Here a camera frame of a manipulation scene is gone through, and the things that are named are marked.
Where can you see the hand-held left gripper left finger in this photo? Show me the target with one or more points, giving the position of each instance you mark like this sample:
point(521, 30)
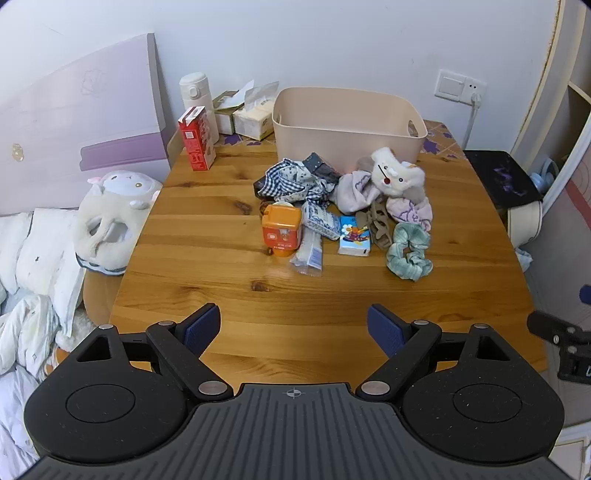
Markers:
point(203, 327)

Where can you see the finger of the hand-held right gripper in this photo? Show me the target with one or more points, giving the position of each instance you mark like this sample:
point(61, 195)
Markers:
point(554, 328)
point(586, 296)

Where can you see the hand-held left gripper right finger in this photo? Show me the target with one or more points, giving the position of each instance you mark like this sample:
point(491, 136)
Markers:
point(383, 330)

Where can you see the green scrunchie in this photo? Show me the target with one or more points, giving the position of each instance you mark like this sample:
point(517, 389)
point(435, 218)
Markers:
point(408, 258)

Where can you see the beige hair claw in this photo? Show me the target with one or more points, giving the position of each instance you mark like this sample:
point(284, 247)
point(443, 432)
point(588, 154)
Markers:
point(376, 226)

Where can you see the clear plastic packet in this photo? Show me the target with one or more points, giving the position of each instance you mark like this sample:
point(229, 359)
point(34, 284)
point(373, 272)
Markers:
point(307, 254)

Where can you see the orange plastic case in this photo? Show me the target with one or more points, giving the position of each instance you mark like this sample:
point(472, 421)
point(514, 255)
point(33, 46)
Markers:
point(281, 230)

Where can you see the blue white patterned packet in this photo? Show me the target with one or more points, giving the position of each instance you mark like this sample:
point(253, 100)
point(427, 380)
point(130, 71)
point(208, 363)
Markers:
point(321, 221)

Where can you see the white cat plush hairband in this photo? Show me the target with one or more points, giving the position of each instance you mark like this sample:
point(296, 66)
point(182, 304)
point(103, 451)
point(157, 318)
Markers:
point(392, 173)

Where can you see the blue checkered cloth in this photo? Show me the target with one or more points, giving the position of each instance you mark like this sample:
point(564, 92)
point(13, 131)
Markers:
point(277, 177)

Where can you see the dark printed long box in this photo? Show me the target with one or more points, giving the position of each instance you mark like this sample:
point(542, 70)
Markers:
point(323, 168)

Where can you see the beige storage bin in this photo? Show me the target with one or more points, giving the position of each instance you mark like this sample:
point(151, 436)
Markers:
point(323, 143)

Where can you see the wooden desk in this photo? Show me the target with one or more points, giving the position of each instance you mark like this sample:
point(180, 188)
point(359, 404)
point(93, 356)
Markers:
point(207, 286)

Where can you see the pink patterned floor mat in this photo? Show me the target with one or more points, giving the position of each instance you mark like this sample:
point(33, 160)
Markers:
point(570, 240)

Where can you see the white round container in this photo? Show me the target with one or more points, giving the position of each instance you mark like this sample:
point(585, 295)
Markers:
point(526, 224)

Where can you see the cartoon print tissue packet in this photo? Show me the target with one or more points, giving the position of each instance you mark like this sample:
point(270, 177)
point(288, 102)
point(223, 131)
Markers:
point(354, 235)

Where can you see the light blue plastic toy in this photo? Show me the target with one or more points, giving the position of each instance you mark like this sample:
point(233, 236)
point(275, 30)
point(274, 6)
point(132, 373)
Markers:
point(545, 177)

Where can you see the black case purple print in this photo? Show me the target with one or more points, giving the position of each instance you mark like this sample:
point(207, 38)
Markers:
point(503, 177)

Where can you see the white sheep plush pillow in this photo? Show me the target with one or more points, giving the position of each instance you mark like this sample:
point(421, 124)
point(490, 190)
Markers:
point(120, 203)

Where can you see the white printed quilt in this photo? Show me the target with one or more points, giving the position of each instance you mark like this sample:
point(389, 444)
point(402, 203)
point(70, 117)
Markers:
point(23, 350)

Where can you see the red drink carton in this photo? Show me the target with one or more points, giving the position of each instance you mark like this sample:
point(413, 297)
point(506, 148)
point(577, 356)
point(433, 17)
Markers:
point(198, 143)

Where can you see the gold tissue box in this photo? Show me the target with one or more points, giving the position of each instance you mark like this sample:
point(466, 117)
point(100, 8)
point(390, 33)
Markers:
point(224, 121)

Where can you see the white soft tissue pack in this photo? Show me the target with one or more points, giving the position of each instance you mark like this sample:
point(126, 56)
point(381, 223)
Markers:
point(251, 122)

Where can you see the white thermos bottle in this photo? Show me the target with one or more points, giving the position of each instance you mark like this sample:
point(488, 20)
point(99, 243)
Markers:
point(196, 99)

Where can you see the cream shelf unit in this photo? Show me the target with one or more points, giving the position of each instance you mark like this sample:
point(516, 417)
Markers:
point(554, 55)

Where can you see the lilac wooden board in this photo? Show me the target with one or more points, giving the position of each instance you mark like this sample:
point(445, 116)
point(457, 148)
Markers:
point(83, 115)

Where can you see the wall switch socket plate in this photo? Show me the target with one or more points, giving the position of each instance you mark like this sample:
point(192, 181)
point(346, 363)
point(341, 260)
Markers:
point(459, 86)

